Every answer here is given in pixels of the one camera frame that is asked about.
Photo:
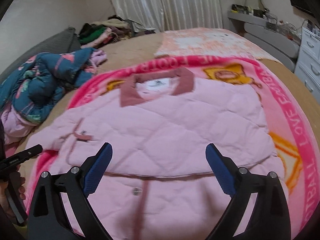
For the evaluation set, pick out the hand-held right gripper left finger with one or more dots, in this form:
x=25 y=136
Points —
x=98 y=170

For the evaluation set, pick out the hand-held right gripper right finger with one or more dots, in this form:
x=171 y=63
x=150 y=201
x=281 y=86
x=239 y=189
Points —
x=220 y=170

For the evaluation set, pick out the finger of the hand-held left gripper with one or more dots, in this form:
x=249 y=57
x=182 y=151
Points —
x=32 y=151

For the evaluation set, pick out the pink quilted jacket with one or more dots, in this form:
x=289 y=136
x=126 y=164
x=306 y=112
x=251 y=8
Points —
x=162 y=130

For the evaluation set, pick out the pile of mixed clothes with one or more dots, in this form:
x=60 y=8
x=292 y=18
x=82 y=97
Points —
x=106 y=31

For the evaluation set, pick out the person's left hand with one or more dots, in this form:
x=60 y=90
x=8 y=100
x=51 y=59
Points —
x=7 y=205

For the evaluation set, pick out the light pink garment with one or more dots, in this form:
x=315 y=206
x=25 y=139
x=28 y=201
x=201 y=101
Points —
x=15 y=126

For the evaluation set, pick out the blue patterned blanket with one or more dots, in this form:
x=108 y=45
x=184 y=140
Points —
x=42 y=77

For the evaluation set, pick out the pink printed blanket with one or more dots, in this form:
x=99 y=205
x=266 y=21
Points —
x=285 y=120

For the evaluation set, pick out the grey padded headboard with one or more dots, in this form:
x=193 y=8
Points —
x=37 y=47

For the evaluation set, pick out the peach and white printed blanket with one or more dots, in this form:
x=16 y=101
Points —
x=207 y=42

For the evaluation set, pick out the white drawer cabinet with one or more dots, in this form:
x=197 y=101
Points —
x=308 y=57

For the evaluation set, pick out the clutter of small shelf items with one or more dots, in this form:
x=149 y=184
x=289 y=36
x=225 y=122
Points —
x=267 y=16

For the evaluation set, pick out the white pleated curtain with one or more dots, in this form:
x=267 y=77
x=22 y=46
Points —
x=165 y=3

